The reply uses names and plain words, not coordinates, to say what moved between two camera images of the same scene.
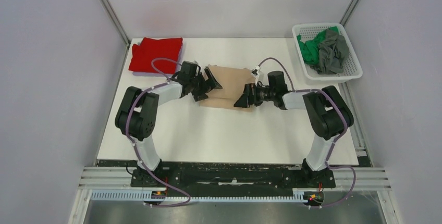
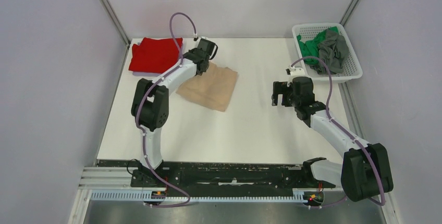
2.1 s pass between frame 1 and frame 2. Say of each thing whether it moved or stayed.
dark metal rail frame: stayed
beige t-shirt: moved
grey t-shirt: stayed
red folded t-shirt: stayed
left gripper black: moved
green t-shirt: stayed
